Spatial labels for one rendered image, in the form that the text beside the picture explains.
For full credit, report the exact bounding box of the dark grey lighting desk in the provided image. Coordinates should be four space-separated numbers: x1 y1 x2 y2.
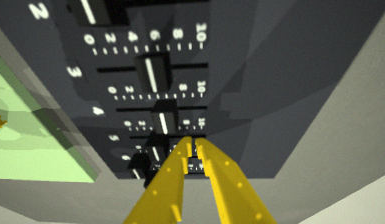
0 0 385 189

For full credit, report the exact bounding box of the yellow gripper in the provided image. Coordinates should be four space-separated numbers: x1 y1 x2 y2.
122 136 277 224

